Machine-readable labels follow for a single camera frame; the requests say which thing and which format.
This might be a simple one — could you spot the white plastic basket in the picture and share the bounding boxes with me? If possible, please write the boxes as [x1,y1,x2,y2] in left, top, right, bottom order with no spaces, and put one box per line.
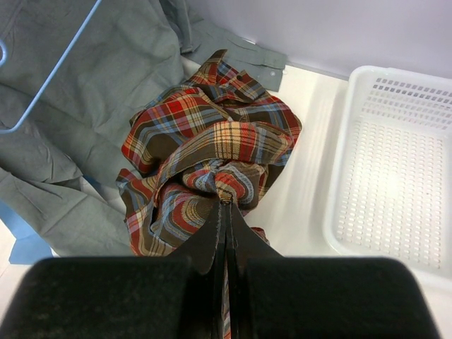
[323,66,451,276]

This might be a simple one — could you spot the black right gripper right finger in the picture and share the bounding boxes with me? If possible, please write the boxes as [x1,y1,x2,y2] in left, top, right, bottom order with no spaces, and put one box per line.
[225,205,439,338]

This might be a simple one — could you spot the light blue hanger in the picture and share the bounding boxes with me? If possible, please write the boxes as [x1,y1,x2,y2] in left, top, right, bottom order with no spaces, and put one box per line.
[1,0,102,135]

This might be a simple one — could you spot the light blue shirt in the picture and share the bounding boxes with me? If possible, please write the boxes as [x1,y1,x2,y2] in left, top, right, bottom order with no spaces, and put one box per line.
[1,172,114,265]

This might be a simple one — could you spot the grey shirt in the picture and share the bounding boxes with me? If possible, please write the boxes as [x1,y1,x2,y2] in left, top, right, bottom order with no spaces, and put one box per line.
[1,1,287,256]

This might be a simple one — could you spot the plaid shirt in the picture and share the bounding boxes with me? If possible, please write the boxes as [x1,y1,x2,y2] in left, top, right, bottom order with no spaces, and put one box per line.
[117,49,302,338]

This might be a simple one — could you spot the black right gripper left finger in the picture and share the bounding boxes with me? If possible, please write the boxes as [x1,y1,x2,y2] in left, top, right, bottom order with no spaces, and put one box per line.
[1,203,226,338]

